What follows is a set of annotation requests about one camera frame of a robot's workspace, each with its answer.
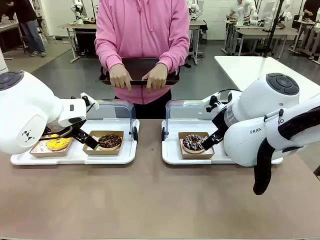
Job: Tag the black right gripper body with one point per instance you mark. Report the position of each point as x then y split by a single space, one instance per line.
221 120

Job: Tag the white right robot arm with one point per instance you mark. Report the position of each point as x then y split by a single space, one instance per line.
257 117

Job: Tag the person's left hand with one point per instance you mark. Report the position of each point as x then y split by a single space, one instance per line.
156 77

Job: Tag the grey lab table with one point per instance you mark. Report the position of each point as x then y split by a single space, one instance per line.
197 23
306 25
75 26
265 32

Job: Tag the yellow sprinkled donut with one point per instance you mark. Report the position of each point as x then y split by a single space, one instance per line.
58 145

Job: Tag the chocolate nut donut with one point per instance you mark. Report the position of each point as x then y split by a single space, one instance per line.
110 141

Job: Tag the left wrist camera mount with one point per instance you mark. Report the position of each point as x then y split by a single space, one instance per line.
87 98

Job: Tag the person's left forearm pink sleeve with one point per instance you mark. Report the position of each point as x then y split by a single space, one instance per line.
175 50

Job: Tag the white display case base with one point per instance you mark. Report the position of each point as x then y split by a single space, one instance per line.
110 160
172 150

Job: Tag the cardboard donut box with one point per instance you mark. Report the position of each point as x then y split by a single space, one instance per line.
105 152
40 151

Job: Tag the bystander in black top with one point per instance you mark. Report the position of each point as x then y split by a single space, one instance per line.
311 7

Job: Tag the person in pink hoodie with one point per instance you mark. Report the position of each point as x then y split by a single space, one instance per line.
142 27

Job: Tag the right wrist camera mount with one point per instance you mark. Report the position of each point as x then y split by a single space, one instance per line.
212 101

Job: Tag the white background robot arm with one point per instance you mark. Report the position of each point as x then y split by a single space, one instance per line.
193 8
250 11
283 13
77 11

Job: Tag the bystander in white shirt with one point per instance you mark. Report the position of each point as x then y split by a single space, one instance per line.
235 10

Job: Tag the person's right forearm pink sleeve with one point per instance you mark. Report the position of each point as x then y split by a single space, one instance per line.
107 50

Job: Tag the purple sprinkled chocolate donut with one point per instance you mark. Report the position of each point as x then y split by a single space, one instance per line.
193 145

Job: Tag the dark brown serving tray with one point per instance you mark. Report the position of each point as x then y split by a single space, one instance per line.
140 67

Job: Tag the black camera pole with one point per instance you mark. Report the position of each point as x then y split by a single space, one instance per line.
273 27

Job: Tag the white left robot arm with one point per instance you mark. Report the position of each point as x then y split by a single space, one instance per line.
27 110

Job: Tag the person's right hand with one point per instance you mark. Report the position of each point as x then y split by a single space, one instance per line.
119 76

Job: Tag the white side table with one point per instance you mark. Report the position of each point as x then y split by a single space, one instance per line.
250 67

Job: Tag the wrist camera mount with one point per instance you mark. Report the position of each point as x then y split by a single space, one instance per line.
212 101
87 98

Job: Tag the white cylindrical floor unit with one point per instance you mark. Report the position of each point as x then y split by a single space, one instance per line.
2 62

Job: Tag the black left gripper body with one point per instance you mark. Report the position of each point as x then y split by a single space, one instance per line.
77 126

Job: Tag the bystander in dark top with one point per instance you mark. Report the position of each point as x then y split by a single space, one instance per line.
30 27

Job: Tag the clear display case lid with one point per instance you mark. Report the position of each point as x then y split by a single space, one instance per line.
185 110
117 110

